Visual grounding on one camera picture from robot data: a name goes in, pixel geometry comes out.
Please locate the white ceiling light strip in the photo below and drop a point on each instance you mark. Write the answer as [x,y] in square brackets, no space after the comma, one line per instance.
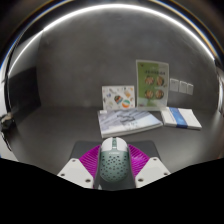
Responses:
[116,5]

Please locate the grey printed book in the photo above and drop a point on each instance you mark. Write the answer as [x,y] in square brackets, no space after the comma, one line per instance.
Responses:
[128,121]

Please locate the white box with blue band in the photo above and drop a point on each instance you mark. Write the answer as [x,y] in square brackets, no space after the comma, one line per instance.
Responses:
[182,118]

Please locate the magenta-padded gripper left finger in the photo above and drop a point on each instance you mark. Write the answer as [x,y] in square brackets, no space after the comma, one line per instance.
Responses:
[74,170]

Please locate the green poster in clear stand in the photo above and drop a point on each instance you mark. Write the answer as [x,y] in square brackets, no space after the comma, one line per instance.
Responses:
[152,85]

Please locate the small colourful printed card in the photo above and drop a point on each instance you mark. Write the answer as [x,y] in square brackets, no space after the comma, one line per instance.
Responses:
[118,97]

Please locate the green and white computer mouse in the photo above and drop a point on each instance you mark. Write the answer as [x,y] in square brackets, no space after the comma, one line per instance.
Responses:
[114,163]

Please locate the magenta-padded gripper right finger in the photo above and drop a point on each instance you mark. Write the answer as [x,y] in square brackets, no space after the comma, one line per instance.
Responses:
[151,168]

